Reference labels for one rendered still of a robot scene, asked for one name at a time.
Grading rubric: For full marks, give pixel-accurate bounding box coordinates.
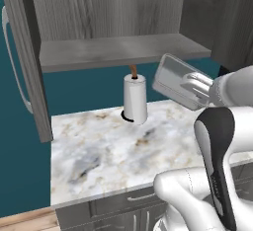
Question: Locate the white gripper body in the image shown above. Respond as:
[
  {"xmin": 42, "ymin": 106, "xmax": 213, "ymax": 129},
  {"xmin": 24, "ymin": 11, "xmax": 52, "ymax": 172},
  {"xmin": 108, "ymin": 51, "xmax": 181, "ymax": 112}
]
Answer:
[{"xmin": 179, "ymin": 72, "xmax": 215, "ymax": 107}]

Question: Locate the clear grey tupperware container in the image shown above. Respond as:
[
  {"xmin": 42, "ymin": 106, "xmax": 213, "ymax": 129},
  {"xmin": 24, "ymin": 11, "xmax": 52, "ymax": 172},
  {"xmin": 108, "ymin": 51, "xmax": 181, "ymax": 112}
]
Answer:
[{"xmin": 151, "ymin": 53, "xmax": 212, "ymax": 112}]

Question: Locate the grey wood cabinet door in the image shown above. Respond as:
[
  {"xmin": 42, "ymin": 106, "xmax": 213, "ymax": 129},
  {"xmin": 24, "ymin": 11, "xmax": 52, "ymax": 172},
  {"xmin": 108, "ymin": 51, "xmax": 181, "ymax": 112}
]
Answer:
[
  {"xmin": 211, "ymin": 0, "xmax": 253, "ymax": 73},
  {"xmin": 0, "ymin": 0, "xmax": 54, "ymax": 144}
]

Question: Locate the dark grey base cabinet door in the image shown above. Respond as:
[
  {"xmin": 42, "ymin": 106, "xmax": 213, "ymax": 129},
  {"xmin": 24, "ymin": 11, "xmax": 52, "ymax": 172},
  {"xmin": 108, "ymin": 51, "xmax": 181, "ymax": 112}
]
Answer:
[
  {"xmin": 92, "ymin": 212, "xmax": 142, "ymax": 231},
  {"xmin": 141, "ymin": 204, "xmax": 170, "ymax": 231}
]

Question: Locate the white paper towel roll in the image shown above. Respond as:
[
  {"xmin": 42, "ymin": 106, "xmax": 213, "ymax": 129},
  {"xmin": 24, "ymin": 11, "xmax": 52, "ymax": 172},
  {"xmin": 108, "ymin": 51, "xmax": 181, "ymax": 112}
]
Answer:
[{"xmin": 123, "ymin": 73, "xmax": 148, "ymax": 126}]

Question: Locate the brown and black towel holder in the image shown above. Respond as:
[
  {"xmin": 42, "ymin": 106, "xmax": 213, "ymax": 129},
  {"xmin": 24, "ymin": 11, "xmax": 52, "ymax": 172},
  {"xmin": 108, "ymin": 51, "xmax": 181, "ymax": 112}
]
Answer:
[{"xmin": 121, "ymin": 64, "xmax": 139, "ymax": 123}]

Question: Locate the dark grey drawer front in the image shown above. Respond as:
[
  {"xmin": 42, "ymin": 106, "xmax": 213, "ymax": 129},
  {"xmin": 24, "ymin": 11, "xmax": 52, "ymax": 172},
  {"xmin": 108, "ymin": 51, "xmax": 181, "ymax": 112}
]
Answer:
[
  {"xmin": 89, "ymin": 189, "xmax": 168, "ymax": 218},
  {"xmin": 230, "ymin": 162, "xmax": 253, "ymax": 193}
]

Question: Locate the grey wood wall cabinet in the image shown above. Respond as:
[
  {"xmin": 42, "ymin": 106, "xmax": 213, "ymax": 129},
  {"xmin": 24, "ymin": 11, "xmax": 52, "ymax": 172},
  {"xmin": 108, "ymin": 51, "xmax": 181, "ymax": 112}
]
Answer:
[{"xmin": 21, "ymin": 0, "xmax": 227, "ymax": 74}]

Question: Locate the silver drawer handle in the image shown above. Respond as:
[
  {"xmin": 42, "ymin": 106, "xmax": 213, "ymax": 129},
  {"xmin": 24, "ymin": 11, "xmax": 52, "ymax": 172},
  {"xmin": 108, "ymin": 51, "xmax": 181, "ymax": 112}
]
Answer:
[{"xmin": 126, "ymin": 192, "xmax": 157, "ymax": 202}]

